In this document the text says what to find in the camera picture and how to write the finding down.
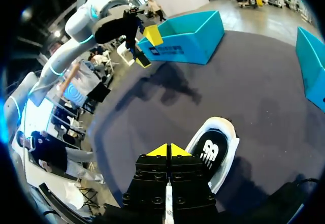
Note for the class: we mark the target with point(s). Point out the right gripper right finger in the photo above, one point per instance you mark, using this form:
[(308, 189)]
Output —
[(189, 183)]

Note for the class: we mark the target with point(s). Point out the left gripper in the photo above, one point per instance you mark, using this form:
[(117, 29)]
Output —
[(111, 32)]

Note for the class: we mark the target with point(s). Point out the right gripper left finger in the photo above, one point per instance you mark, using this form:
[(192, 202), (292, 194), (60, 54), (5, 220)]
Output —
[(149, 180)]

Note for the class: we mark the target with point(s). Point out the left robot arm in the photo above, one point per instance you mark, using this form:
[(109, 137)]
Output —
[(81, 18)]

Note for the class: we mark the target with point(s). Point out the black and blue insole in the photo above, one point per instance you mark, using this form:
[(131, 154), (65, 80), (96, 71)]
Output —
[(215, 140)]

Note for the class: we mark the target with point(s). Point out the white shoe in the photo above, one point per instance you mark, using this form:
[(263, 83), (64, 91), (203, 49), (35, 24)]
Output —
[(228, 132)]

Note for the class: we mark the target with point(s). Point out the teal box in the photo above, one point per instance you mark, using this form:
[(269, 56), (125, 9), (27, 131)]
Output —
[(311, 69), (177, 43)]

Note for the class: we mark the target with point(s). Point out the person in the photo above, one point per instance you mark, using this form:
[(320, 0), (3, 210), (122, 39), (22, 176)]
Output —
[(50, 153), (97, 60), (155, 6)]

